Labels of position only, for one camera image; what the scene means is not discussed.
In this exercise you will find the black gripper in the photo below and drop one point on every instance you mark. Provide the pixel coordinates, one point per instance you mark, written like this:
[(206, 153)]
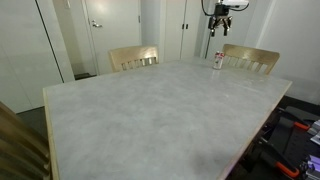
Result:
[(222, 12)]

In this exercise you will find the red and white drink can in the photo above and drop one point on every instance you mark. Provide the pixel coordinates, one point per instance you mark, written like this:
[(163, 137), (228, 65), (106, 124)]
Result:
[(218, 61)]

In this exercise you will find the white door beside closet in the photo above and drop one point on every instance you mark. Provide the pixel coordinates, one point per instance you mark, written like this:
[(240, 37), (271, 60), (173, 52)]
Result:
[(240, 33)]

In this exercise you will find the light wooden slat-back chair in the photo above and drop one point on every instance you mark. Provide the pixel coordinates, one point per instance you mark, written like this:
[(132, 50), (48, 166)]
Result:
[(250, 53), (133, 53), (20, 146)]

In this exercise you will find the white room door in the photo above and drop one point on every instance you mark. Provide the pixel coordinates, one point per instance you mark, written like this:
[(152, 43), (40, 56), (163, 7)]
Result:
[(113, 36)]

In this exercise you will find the black clamp orange trigger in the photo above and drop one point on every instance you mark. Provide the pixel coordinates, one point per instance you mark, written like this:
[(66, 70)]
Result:
[(276, 156), (293, 121)]

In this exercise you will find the aluminium extrusion rail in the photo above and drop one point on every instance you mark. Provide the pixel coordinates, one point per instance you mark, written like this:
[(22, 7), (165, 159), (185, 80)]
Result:
[(311, 166), (315, 131)]

